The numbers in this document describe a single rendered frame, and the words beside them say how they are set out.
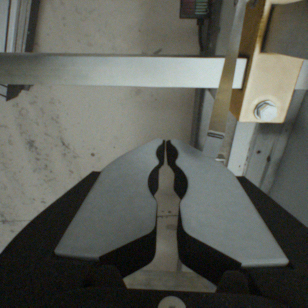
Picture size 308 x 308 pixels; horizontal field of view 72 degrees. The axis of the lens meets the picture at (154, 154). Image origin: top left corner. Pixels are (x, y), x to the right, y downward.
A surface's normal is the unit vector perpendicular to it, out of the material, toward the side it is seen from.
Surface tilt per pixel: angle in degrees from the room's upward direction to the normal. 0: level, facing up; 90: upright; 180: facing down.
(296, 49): 90
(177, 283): 90
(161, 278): 90
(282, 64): 0
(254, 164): 0
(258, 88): 0
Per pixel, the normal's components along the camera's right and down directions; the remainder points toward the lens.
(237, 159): -0.04, 0.50
